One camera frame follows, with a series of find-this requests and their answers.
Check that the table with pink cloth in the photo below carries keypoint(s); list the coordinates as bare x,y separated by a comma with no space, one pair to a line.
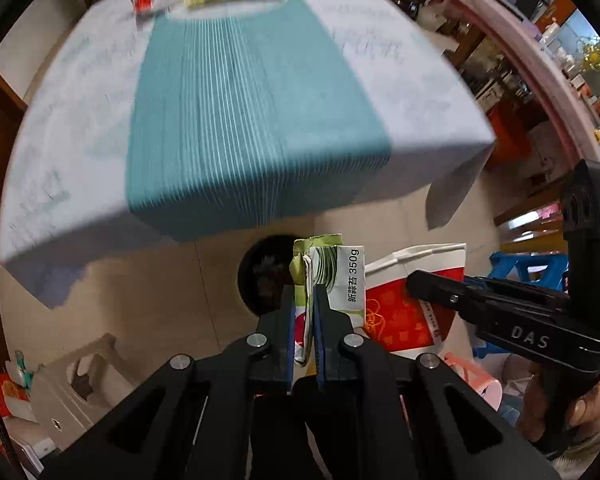
530,75

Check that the person's right hand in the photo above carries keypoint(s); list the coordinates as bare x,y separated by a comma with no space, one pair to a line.
592,405

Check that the pink plastic container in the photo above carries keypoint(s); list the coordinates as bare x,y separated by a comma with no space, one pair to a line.
480,385

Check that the red white paper bag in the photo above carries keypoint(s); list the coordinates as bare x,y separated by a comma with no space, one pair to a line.
400,315

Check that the orange cardboard box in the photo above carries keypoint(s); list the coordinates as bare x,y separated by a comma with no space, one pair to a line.
510,135

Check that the white tree-print tablecloth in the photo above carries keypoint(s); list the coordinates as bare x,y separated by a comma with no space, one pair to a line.
55,160

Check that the teal striped table runner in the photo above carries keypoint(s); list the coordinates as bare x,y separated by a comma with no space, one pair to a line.
230,135

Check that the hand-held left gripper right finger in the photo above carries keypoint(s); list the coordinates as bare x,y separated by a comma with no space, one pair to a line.
327,340

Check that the blue plastic stool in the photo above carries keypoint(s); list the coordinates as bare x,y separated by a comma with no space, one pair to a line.
520,265

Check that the yellow artificial flowers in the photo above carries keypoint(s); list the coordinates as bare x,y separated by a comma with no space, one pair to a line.
592,57

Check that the black round bin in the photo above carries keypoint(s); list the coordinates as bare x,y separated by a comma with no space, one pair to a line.
260,280

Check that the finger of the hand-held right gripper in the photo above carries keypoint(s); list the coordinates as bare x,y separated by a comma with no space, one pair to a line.
455,297
520,287

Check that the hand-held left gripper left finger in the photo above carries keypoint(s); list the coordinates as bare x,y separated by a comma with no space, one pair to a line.
280,340

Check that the white green labelled packet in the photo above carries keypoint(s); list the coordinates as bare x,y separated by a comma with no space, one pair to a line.
340,280

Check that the orange red box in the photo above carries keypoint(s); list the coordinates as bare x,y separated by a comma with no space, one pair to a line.
5,400

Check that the beige plastic stool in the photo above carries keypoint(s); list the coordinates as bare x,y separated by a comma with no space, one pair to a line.
55,395

